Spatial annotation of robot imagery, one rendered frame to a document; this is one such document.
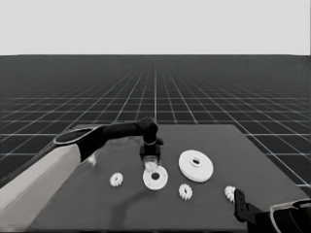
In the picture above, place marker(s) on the small white toothed gear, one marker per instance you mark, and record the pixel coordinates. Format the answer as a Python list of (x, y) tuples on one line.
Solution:
[(150, 167), (113, 180), (227, 193), (182, 192)]

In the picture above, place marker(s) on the large thick white disc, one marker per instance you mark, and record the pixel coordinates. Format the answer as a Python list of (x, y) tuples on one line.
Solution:
[(202, 172)]

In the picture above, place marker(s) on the white round carrier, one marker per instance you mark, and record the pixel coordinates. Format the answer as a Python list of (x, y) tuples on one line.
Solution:
[(162, 183)]

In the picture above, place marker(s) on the small white T-shaped piece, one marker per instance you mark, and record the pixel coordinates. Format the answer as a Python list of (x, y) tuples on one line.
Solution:
[(92, 160)]

